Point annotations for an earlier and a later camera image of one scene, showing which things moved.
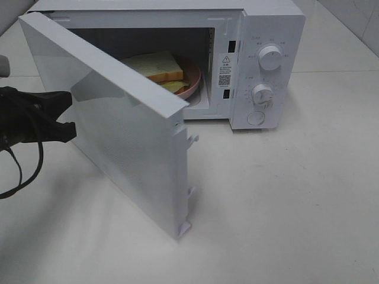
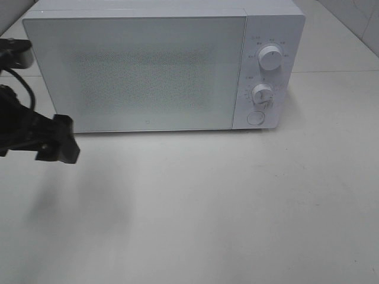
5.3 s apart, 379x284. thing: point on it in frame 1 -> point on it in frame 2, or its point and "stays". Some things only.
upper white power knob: (270, 58) stays
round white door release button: (255, 118) stays
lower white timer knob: (263, 96) stays
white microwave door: (129, 129) -> (108, 74)
